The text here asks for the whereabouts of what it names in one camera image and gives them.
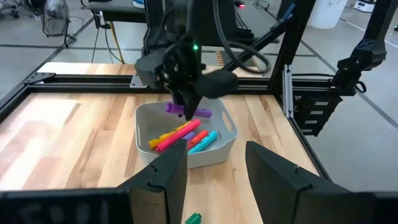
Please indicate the pink highlighter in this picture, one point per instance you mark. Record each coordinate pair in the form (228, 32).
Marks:
(180, 134)

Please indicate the black side cart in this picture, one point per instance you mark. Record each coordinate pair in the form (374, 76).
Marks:
(118, 7)

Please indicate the green Expo marker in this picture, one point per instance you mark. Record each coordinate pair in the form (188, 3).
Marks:
(193, 218)

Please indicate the teal highlighter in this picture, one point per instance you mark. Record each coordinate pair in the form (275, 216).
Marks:
(205, 141)

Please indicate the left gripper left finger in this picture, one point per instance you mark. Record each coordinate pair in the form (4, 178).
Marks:
(164, 186)

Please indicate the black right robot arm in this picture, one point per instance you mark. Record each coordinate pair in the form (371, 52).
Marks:
(202, 21)

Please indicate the backlit keyboard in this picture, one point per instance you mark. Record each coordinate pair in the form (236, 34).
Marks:
(242, 25)

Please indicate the purple highlighter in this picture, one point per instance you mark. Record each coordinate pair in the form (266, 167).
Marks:
(174, 109)
(189, 136)

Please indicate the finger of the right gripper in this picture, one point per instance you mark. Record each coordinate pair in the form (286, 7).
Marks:
(193, 104)
(182, 102)

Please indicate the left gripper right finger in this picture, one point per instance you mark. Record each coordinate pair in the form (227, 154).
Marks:
(280, 196)

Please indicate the red highlighter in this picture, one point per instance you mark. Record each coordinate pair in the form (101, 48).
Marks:
(197, 139)

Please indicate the white round pillar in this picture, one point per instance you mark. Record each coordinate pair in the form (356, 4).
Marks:
(326, 14)

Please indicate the metal floor fan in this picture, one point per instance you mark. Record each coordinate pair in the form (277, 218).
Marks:
(56, 17)

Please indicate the yellow highlighter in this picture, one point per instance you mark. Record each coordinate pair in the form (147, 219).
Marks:
(158, 141)

